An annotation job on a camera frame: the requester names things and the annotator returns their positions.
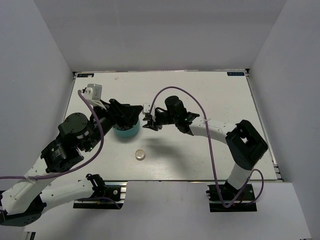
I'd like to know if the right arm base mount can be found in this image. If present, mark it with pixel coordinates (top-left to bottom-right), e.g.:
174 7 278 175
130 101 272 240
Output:
204 181 258 213

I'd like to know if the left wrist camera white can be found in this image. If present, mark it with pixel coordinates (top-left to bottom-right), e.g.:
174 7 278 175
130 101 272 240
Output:
82 83 104 108

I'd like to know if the teal round organizer container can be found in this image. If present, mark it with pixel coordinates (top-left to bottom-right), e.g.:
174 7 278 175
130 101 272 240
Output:
112 120 140 138

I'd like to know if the round beige compact jar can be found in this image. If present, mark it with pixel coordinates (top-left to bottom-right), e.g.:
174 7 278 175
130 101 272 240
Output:
135 149 146 161

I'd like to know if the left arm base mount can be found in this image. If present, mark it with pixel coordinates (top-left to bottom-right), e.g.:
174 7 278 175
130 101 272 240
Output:
73 181 127 210

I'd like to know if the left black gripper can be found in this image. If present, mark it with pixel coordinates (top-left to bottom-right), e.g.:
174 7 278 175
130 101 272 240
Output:
84 98 144 152

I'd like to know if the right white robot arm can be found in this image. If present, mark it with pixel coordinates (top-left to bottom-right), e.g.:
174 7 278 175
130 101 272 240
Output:
143 95 268 200

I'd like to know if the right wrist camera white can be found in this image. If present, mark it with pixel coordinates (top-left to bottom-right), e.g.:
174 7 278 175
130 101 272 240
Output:
143 103 155 116

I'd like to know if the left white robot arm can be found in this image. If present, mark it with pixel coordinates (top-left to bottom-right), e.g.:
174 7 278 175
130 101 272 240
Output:
0 99 143 227

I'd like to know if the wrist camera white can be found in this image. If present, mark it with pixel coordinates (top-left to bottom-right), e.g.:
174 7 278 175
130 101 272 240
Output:
82 83 104 108
143 103 155 116

